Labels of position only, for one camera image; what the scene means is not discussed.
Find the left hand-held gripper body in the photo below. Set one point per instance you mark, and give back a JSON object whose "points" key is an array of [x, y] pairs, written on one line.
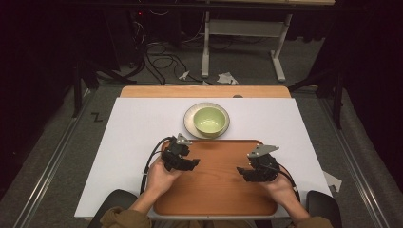
{"points": [[173, 152]]}

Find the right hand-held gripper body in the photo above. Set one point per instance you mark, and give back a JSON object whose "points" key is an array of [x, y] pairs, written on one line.
{"points": [[263, 163]]}

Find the person's left hand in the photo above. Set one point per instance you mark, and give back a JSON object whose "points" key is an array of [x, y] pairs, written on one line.
{"points": [[161, 180]]}

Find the person's right hand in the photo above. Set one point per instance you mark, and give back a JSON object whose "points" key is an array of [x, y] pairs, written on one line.
{"points": [[280, 190]]}

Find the wooden tray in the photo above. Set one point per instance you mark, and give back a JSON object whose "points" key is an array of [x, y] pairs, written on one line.
{"points": [[215, 186]]}

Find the beige round plate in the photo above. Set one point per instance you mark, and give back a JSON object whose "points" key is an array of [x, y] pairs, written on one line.
{"points": [[188, 122]]}

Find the light green bowl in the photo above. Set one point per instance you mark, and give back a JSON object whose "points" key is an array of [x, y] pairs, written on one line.
{"points": [[209, 121]]}

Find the white table cover board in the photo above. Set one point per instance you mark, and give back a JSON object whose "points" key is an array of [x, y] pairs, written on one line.
{"points": [[133, 133]]}

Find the wooden table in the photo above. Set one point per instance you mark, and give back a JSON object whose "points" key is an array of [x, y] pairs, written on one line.
{"points": [[202, 91]]}

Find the white paper sheet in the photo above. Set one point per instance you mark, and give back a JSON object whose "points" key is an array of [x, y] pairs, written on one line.
{"points": [[333, 182]]}

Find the black chair armrest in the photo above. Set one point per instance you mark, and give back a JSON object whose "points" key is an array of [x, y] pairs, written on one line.
{"points": [[323, 205], [115, 199]]}

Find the olive brown right sleeve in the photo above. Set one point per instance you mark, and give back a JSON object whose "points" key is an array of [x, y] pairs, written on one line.
{"points": [[313, 222]]}

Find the olive brown sleeve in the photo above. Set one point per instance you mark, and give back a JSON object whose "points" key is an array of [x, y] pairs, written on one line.
{"points": [[125, 219], [313, 222]]}

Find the small white paper scrap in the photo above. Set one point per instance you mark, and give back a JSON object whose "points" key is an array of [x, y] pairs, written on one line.
{"points": [[184, 75]]}

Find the olive brown left sleeve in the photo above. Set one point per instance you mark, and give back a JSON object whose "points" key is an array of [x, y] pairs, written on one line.
{"points": [[125, 219]]}

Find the crumpled white paper scrap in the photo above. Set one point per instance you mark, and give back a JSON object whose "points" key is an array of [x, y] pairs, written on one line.
{"points": [[226, 78]]}

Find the black metal stand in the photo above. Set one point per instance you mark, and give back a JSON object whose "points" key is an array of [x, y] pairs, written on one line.
{"points": [[338, 95]]}

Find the metal floor rail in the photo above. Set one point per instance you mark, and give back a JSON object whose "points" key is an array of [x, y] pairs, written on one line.
{"points": [[53, 164], [358, 164]]}

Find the white metal desk frame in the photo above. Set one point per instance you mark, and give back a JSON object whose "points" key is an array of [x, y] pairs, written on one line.
{"points": [[244, 28]]}

